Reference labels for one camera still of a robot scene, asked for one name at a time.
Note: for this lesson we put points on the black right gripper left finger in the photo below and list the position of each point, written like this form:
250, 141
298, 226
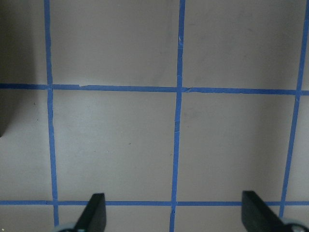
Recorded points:
92, 219

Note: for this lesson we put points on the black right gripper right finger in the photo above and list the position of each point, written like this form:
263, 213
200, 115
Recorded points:
256, 216

